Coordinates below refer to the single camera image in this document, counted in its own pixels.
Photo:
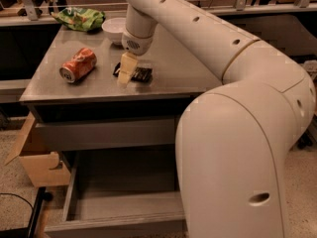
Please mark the white gripper body with grille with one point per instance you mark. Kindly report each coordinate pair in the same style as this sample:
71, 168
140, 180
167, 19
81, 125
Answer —
137, 45

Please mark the cream foam-padded gripper finger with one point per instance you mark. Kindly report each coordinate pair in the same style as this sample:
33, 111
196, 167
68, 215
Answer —
128, 64

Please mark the black rxbar chocolate bar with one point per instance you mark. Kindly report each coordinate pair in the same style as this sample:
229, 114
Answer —
141, 74

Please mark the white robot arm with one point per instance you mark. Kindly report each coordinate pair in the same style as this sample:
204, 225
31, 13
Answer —
231, 141

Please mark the grey drawer cabinet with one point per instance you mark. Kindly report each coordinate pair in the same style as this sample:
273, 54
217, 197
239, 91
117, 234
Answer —
177, 78

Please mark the closed grey upper drawer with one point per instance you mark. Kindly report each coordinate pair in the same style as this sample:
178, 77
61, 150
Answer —
107, 135

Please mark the open grey middle drawer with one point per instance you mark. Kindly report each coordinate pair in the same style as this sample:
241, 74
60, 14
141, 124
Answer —
121, 193

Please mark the white ceramic bowl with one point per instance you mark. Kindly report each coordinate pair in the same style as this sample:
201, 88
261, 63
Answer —
113, 29

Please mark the crushed orange soda can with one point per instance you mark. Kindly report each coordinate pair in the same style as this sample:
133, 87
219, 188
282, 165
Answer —
80, 65

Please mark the green chip bag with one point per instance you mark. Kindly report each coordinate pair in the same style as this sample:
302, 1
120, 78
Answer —
80, 19

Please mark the brown cardboard box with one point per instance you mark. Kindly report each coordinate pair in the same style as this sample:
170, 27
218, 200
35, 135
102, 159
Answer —
42, 166

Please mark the metal railing frame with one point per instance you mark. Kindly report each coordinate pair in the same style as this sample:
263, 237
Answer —
66, 5

